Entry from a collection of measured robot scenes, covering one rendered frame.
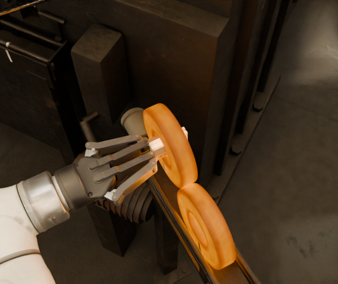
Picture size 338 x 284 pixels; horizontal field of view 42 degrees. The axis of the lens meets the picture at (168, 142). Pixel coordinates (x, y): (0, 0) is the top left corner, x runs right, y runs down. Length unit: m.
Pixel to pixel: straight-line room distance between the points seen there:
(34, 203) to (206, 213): 0.27
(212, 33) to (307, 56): 1.26
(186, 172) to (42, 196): 0.23
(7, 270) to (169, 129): 0.32
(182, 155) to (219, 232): 0.14
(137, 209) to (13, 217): 0.39
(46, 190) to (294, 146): 1.23
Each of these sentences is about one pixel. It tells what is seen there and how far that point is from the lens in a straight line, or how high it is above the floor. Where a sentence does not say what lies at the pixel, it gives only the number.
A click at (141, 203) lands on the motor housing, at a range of 1.04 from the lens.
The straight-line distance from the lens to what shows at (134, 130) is 0.93.
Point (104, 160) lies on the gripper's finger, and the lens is 0.76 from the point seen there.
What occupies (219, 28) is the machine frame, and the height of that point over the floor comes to 0.87.
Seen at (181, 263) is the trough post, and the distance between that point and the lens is 1.52.
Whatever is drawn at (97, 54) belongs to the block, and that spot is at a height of 0.80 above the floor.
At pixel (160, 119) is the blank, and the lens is 0.73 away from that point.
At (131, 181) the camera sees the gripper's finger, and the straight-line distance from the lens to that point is 0.74.
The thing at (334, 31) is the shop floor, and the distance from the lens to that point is 2.24.
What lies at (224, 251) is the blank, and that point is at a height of 0.76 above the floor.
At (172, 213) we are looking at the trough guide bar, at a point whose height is 0.69.
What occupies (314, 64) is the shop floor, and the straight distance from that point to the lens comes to 2.07.
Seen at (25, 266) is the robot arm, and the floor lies 0.82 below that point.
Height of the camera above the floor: 1.47
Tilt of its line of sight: 58 degrees down
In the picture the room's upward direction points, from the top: straight up
